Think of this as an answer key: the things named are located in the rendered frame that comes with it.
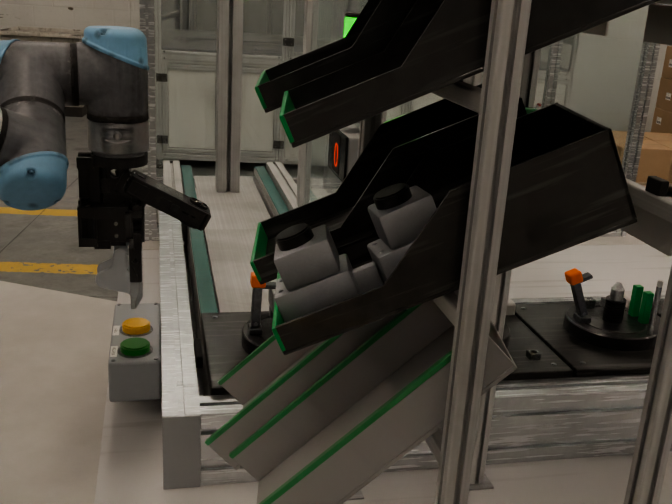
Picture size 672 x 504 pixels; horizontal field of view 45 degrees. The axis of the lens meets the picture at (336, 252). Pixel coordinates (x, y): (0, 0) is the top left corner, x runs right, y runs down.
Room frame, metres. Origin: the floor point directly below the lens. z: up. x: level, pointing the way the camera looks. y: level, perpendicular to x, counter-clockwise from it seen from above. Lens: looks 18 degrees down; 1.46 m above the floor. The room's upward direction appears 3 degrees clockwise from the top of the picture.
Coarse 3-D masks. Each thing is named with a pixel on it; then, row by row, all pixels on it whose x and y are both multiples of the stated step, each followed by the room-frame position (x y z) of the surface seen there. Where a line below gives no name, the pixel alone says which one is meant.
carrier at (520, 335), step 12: (516, 324) 1.16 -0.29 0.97; (504, 336) 1.07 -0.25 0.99; (516, 336) 1.12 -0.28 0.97; (528, 336) 1.12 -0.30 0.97; (516, 348) 1.07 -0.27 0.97; (528, 348) 1.08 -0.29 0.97; (540, 348) 1.08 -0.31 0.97; (516, 360) 1.03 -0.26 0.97; (528, 360) 1.04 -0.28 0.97; (540, 360) 1.04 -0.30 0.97; (552, 360) 1.04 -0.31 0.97; (516, 372) 1.00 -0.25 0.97; (528, 372) 1.00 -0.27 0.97; (540, 372) 1.00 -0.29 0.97; (552, 372) 1.01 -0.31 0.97; (564, 372) 1.01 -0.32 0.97
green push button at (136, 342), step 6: (126, 342) 1.01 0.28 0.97; (132, 342) 1.01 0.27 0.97; (138, 342) 1.01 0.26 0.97; (144, 342) 1.01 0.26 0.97; (120, 348) 1.00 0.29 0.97; (126, 348) 1.00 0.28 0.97; (132, 348) 0.99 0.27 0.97; (138, 348) 1.00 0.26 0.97; (144, 348) 1.00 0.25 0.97; (126, 354) 0.99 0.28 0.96; (132, 354) 0.99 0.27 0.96; (138, 354) 0.99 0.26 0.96
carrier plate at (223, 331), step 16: (208, 320) 1.11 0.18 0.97; (224, 320) 1.11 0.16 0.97; (240, 320) 1.11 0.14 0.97; (208, 336) 1.05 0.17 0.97; (224, 336) 1.05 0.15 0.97; (240, 336) 1.06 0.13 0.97; (208, 352) 1.00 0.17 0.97; (224, 352) 1.00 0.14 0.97; (240, 352) 1.01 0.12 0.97; (208, 368) 0.96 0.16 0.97; (224, 368) 0.96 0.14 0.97
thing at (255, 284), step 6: (252, 276) 1.02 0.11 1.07; (252, 282) 1.02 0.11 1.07; (258, 282) 1.02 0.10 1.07; (270, 282) 1.04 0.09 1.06; (258, 288) 1.03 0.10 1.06; (264, 288) 1.03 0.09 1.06; (270, 288) 1.03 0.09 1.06; (252, 294) 1.04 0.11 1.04; (258, 294) 1.03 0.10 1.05; (252, 300) 1.03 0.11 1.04; (258, 300) 1.03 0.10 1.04; (252, 306) 1.03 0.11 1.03; (258, 306) 1.03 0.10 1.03; (252, 312) 1.03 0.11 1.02; (258, 312) 1.03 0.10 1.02; (252, 318) 1.03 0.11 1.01; (258, 318) 1.03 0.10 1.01; (252, 324) 1.03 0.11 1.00; (258, 324) 1.03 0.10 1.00
